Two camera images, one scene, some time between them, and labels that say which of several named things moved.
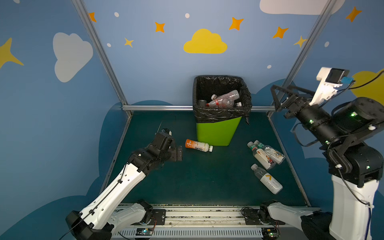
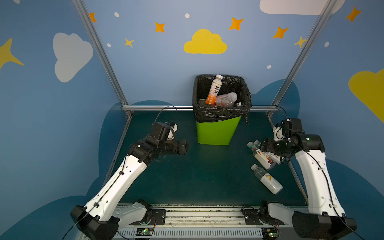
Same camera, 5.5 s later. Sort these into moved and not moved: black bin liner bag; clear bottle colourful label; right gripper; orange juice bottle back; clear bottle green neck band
Moved: orange juice bottle back; right gripper
Not moved: clear bottle colourful label; clear bottle green neck band; black bin liner bag
